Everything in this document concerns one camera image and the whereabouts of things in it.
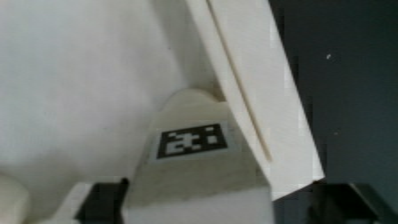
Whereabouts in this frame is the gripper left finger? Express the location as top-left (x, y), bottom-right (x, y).
top-left (40, 178), bottom-right (129, 224)

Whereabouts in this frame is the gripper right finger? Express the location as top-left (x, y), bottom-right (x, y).
top-left (273, 181), bottom-right (398, 224)

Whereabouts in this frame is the white table leg with tag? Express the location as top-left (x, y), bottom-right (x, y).
top-left (122, 89), bottom-right (273, 224)

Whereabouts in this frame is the white square tabletop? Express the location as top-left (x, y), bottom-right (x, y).
top-left (0, 0), bottom-right (323, 224)

